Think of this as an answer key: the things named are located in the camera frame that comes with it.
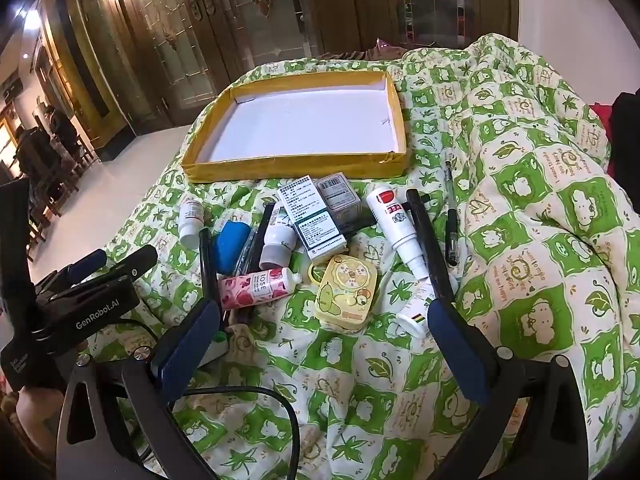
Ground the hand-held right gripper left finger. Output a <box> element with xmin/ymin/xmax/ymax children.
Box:
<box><xmin>55</xmin><ymin>302</ymin><xmax>223</xmax><ymax>480</ymax></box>

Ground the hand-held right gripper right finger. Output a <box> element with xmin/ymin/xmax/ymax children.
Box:
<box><xmin>429</xmin><ymin>297</ymin><xmax>591</xmax><ymax>480</ymax></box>

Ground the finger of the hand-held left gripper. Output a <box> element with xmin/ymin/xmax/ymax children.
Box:
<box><xmin>47</xmin><ymin>249</ymin><xmax>108</xmax><ymax>287</ymax></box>
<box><xmin>75</xmin><ymin>246</ymin><xmax>160</xmax><ymax>293</ymax></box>

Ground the small white bottle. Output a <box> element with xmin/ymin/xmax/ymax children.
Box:
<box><xmin>180</xmin><ymin>200</ymin><xmax>204</xmax><ymax>248</ymax></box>

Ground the pink rose tube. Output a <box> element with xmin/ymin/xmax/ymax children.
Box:
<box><xmin>217</xmin><ymin>266</ymin><xmax>303</xmax><ymax>311</ymax></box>

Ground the yellow cartoon case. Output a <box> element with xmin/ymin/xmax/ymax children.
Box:
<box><xmin>306</xmin><ymin>255</ymin><xmax>383</xmax><ymax>333</ymax></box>

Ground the white bottle green label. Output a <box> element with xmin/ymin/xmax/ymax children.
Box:
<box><xmin>258</xmin><ymin>207</ymin><xmax>298</xmax><ymax>269</ymax></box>

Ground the dark marker pen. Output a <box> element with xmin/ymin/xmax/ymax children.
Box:
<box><xmin>247</xmin><ymin>203</ymin><xmax>276</xmax><ymax>268</ymax></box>

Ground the white spray bottle red label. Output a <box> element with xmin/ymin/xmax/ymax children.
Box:
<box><xmin>366</xmin><ymin>185</ymin><xmax>430</xmax><ymax>281</ymax></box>

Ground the dark blue small item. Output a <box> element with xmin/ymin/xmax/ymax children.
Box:
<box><xmin>276</xmin><ymin>175</ymin><xmax>348</xmax><ymax>256</ymax></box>

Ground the grey box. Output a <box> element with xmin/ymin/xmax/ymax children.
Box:
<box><xmin>314</xmin><ymin>174</ymin><xmax>362</xmax><ymax>223</ymax></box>

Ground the yellow cardboard tray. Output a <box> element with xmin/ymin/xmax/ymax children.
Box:
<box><xmin>181</xmin><ymin>71</ymin><xmax>407</xmax><ymax>184</ymax></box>

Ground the person's left hand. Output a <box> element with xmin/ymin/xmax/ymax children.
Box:
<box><xmin>0</xmin><ymin>389</ymin><xmax>63</xmax><ymax>443</ymax></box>

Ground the white striped tube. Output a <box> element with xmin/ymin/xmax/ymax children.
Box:
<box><xmin>390</xmin><ymin>280</ymin><xmax>446</xmax><ymax>338</ymax></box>

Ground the black slim pen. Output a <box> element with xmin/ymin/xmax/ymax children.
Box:
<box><xmin>198</xmin><ymin>228</ymin><xmax>219</xmax><ymax>308</ymax></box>

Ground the blue case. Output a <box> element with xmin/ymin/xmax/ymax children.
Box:
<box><xmin>212</xmin><ymin>220</ymin><xmax>251</xmax><ymax>276</ymax></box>

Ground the translucent ballpoint pen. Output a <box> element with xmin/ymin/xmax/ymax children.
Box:
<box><xmin>229</xmin><ymin>230</ymin><xmax>261</xmax><ymax>286</ymax></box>

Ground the dark wooden chair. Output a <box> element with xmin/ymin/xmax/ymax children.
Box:
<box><xmin>47</xmin><ymin>105</ymin><xmax>98</xmax><ymax>171</ymax></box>
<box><xmin>12</xmin><ymin>127</ymin><xmax>81</xmax><ymax>256</ymax></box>

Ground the thin black pen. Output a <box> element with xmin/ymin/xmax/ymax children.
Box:
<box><xmin>444</xmin><ymin>160</ymin><xmax>460</xmax><ymax>267</ymax></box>

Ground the green patterned blanket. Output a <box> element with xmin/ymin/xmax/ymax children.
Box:
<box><xmin>87</xmin><ymin>32</ymin><xmax>621</xmax><ymax>480</ymax></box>

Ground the wooden glass door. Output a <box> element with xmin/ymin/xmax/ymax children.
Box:
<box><xmin>40</xmin><ymin>0</ymin><xmax>311</xmax><ymax>161</ymax></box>

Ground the dark cloth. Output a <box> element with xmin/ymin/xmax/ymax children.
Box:
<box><xmin>607</xmin><ymin>92</ymin><xmax>640</xmax><ymax>201</ymax></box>

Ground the red cloth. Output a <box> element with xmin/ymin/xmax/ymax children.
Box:
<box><xmin>587</xmin><ymin>102</ymin><xmax>613</xmax><ymax>131</ymax></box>

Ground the brown cloth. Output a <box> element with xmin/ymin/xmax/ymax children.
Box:
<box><xmin>320</xmin><ymin>47</ymin><xmax>416</xmax><ymax>64</ymax></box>

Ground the wooden glass cabinet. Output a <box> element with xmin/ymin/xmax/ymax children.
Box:
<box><xmin>300</xmin><ymin>0</ymin><xmax>521</xmax><ymax>58</ymax></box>

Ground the black cable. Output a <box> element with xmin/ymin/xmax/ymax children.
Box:
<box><xmin>120</xmin><ymin>317</ymin><xmax>301</xmax><ymax>480</ymax></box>

